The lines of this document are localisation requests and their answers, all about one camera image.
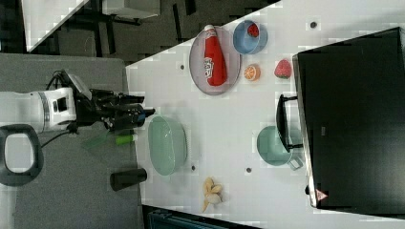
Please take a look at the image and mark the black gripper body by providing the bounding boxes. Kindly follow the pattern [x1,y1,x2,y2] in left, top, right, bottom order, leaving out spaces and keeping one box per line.
[75,89,146,132]

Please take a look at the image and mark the green pot with handle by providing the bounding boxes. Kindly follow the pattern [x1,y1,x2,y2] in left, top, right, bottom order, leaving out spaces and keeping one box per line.
[256,126,304,171]

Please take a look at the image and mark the orange slice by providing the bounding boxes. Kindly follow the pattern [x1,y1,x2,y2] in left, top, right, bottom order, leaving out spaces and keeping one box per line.
[244,64,261,81]

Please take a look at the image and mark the red ketchup bottle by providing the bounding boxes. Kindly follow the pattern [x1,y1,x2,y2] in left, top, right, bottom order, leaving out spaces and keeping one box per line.
[203,25,227,87]

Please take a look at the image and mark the small red strawberry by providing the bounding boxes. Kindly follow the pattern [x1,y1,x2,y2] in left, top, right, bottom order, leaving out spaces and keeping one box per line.
[247,24,260,37]

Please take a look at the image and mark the blue bowl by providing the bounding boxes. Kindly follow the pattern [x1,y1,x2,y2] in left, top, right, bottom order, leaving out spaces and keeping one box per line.
[233,20,268,54]

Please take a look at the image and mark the large red strawberry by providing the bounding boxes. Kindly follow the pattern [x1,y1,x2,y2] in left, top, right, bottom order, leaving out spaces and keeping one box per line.
[274,59,292,78]

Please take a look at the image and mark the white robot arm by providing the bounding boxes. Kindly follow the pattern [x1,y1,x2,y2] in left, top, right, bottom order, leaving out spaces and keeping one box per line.
[1,88,155,187]

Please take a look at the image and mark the black toaster oven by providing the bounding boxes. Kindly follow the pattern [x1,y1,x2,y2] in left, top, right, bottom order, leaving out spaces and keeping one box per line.
[292,27,405,219]

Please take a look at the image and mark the black cylinder post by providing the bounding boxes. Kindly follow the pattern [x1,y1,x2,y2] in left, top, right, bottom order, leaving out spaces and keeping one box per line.
[110,168,147,192]

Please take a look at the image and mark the grey pedestal mat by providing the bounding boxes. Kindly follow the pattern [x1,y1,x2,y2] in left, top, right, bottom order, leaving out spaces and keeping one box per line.
[0,53,143,229]

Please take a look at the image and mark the green marker pen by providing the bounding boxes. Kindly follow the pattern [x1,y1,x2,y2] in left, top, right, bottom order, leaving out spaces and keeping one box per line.
[116,134,138,145]

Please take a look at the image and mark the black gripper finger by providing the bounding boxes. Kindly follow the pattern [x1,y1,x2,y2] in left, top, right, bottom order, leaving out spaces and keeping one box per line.
[118,94,144,104]
[140,109,156,117]

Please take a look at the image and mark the grey oval plate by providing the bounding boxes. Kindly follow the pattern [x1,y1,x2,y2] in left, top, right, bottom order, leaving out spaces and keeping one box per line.
[189,25,241,95]

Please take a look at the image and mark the green oval strainer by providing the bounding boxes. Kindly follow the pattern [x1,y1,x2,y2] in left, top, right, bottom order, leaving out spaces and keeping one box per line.
[148,115,187,176]

